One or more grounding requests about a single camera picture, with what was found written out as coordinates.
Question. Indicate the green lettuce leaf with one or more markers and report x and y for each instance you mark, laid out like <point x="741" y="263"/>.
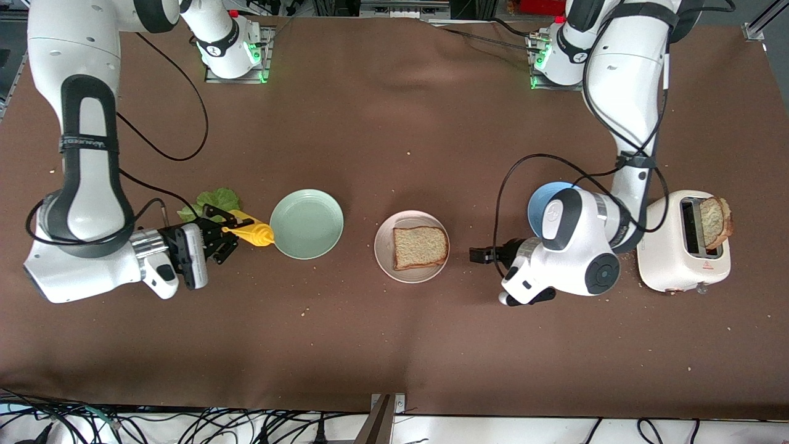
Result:
<point x="219" y="198"/>

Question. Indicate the aluminium frame rail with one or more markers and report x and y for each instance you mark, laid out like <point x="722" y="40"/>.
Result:
<point x="755" y="29"/>

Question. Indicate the blue plate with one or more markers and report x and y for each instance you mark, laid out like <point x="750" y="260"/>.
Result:
<point x="542" y="200"/>

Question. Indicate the brown tablecloth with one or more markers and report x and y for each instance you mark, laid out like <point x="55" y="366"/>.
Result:
<point x="394" y="345"/>

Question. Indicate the white toaster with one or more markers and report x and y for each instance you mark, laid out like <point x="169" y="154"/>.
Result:
<point x="672" y="265"/>

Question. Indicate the mint green plate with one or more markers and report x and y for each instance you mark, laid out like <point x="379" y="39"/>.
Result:
<point x="306" y="224"/>

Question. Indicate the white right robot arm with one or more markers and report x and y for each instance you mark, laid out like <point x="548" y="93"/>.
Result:
<point x="74" y="49"/>

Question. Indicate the silver metal bracket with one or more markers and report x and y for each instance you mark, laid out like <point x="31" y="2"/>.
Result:
<point x="397" y="402"/>

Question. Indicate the beige plate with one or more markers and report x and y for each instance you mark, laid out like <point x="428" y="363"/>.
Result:
<point x="382" y="243"/>

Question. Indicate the brown bread slice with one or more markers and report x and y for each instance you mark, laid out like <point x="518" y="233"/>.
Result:
<point x="419" y="248"/>
<point x="715" y="222"/>

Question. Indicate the aluminium background frame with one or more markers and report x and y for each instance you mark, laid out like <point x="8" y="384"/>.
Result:
<point x="404" y="9"/>

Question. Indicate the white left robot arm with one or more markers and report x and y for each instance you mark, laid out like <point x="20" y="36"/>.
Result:
<point x="622" y="74"/>

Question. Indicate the red background box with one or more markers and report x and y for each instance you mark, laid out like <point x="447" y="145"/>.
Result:
<point x="542" y="6"/>

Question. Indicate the yellow squeeze bottle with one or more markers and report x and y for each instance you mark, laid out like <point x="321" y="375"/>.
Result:
<point x="259" y="234"/>

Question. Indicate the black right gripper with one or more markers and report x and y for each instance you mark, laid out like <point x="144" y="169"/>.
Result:
<point x="173" y="241"/>

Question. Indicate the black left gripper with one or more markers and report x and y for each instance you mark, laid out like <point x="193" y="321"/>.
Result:
<point x="506" y="253"/>

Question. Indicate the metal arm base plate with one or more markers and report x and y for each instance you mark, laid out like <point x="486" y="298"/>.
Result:
<point x="536" y="84"/>
<point x="209" y="77"/>

